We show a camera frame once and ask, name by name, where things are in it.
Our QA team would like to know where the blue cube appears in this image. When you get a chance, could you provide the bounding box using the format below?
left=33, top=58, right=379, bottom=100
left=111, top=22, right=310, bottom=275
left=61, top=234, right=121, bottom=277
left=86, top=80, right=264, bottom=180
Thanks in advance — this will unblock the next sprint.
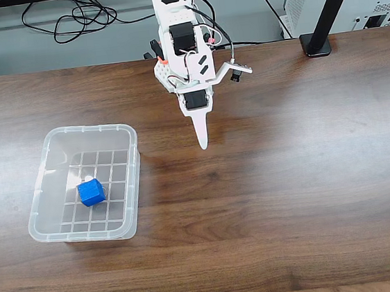
left=76, top=178, right=107, bottom=208

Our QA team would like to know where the black and orange clamp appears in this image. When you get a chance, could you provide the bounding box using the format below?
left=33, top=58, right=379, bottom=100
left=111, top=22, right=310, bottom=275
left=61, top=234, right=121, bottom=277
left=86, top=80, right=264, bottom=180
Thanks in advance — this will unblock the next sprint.
left=141, top=37, right=167, bottom=67

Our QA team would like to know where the clear plastic bin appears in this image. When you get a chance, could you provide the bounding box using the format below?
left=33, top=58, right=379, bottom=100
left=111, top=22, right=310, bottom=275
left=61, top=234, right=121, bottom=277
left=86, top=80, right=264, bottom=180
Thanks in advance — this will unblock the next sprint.
left=17, top=119, right=149, bottom=250

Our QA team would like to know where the black pole stand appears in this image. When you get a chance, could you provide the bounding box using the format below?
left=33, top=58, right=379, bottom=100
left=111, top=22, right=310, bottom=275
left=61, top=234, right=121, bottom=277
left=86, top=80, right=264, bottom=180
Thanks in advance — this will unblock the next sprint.
left=295, top=0, right=370, bottom=60

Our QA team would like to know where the camera module on white bracket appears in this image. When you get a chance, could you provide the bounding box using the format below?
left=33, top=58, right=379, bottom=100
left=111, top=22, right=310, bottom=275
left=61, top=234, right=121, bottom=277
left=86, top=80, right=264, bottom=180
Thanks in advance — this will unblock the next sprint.
left=209, top=58, right=255, bottom=86

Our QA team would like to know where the black camera cable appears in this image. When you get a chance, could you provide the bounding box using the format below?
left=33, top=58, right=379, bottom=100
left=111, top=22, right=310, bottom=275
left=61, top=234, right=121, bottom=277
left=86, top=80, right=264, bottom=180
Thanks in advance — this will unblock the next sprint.
left=189, top=0, right=236, bottom=66

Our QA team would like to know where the tangled black cable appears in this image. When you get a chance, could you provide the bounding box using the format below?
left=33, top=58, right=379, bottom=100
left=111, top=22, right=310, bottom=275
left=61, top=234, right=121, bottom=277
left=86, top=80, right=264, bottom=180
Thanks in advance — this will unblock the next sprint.
left=19, top=0, right=170, bottom=49

